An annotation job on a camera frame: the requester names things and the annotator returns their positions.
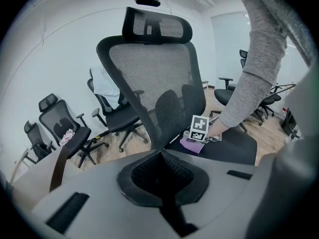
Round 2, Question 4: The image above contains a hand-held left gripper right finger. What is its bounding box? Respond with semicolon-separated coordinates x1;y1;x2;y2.
161;149;261;239

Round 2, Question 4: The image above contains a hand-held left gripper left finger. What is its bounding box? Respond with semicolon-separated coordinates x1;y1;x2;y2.
31;149;180;239

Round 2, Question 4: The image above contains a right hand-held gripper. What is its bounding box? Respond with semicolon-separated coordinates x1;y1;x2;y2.
183;115;222;144

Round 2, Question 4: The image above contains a purple wiping cloth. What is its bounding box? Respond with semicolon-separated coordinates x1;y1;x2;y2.
179;136;205;154

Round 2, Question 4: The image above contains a person's right forearm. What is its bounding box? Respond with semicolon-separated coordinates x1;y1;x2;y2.
207;30;287;138

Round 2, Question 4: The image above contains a pink and white cloth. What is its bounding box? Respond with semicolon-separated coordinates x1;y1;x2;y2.
59;129;75;147

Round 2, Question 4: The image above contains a pale wooden desk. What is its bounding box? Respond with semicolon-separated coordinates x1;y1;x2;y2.
13;147;38;175

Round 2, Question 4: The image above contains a white garment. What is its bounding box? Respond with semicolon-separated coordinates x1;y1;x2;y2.
89;66;121;110

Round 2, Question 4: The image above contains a person's own body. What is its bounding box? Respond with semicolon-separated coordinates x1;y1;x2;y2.
234;0;315;68

